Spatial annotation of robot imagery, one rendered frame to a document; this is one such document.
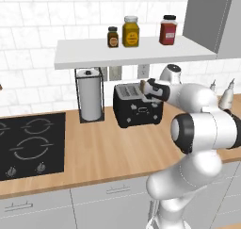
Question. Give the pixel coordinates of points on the black toaster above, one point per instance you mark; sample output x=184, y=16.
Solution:
x=138, y=115

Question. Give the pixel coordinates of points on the yellow jar white lid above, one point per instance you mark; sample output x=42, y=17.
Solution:
x=131, y=33

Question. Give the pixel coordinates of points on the grey toaster lever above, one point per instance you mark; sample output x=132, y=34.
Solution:
x=154, y=105
x=133, y=106

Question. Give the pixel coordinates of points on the black hob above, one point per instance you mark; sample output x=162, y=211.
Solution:
x=31, y=144

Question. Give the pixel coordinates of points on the grey wall outlet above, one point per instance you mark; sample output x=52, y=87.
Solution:
x=115, y=73

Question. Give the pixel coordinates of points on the white paper towel roll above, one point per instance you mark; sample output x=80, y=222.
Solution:
x=90, y=97

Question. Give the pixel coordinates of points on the red jar black lid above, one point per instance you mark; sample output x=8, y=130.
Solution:
x=168, y=31

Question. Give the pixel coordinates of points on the white wall shelf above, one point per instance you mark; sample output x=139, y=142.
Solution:
x=131, y=55

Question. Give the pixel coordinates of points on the grey wall cupboard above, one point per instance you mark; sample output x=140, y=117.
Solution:
x=210, y=16

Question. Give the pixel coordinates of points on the grey drawer front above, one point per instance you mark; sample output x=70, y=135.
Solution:
x=109, y=207
x=34, y=214

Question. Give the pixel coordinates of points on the small dark brown jar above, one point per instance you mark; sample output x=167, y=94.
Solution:
x=113, y=38

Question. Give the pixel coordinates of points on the tan bread slice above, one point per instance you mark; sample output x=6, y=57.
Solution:
x=143, y=86

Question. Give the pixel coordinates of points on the white wall outlet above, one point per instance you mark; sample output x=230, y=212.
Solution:
x=143, y=71

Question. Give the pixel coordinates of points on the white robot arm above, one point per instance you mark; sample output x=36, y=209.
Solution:
x=200, y=119

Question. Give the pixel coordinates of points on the grey hob knob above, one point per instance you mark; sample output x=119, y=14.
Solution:
x=40, y=167
x=11, y=171

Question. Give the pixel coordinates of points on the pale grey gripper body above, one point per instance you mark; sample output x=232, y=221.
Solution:
x=152, y=99

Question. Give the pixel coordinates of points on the grey cupboard door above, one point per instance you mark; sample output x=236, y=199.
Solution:
x=230, y=192

